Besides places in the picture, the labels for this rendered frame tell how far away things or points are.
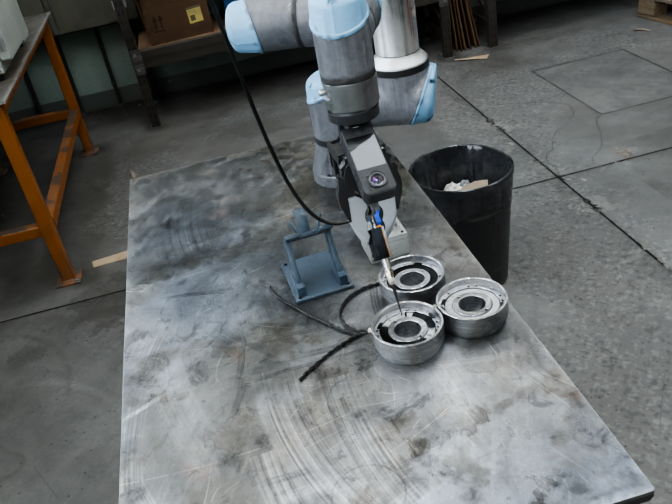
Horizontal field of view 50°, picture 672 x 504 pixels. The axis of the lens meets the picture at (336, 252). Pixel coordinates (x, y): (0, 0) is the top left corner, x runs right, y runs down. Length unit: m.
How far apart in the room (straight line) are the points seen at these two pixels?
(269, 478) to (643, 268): 1.91
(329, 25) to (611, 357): 1.56
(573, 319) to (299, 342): 1.41
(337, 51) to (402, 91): 0.50
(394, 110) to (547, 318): 1.14
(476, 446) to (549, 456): 0.09
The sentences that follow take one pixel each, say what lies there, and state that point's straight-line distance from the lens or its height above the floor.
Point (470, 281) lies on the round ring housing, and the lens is 1.14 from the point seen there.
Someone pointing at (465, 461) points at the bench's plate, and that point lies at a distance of 0.92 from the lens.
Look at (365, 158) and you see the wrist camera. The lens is 0.98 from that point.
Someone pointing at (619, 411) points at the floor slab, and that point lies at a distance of 2.12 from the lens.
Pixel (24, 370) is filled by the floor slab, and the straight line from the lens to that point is 2.76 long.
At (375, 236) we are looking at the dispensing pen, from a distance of 1.07.
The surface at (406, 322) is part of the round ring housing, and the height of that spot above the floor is 0.83.
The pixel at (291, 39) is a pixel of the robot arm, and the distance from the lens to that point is 1.07.
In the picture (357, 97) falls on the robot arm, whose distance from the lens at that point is 0.97.
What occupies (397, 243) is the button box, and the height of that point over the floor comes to 0.83.
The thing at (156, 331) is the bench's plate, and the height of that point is 0.80.
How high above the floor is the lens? 1.49
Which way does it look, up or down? 32 degrees down
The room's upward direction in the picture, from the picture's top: 11 degrees counter-clockwise
